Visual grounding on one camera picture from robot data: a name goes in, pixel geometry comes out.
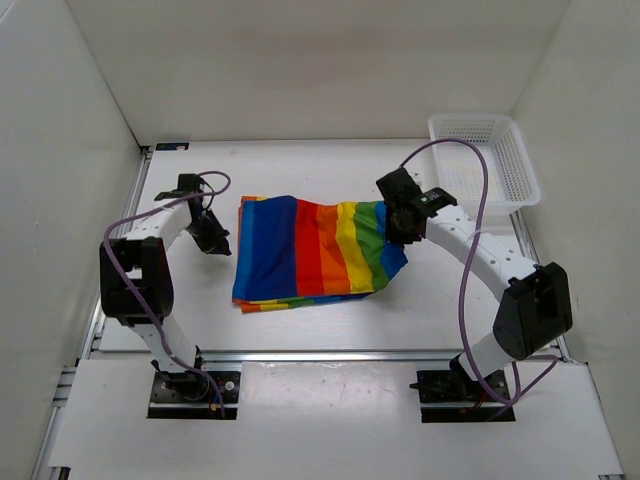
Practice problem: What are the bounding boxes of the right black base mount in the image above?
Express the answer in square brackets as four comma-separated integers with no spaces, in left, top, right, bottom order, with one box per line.
[409,370,515,424]

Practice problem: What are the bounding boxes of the small blue label sticker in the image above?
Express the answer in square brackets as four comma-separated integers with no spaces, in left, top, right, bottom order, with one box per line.
[155,142,190,151]

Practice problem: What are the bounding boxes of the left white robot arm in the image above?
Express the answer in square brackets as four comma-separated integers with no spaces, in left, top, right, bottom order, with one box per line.
[99,171,231,406]

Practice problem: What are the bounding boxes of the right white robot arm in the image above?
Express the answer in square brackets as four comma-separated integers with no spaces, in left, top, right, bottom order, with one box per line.
[376,168,573,400]

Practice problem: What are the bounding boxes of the rainbow striped shorts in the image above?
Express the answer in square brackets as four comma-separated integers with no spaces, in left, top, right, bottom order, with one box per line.
[232,196,408,313]

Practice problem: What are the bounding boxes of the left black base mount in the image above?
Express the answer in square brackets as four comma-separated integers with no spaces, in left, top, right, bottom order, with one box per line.
[147,371,241,421]

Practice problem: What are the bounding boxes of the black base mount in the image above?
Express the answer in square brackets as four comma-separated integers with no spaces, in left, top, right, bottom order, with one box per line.
[409,370,515,424]
[147,371,241,421]

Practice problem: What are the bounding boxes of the aluminium table edge rail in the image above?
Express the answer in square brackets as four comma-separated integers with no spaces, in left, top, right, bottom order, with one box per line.
[202,349,460,363]

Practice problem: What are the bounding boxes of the white plastic mesh basket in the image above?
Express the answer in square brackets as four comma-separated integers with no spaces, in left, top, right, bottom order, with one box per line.
[428,113,541,217]

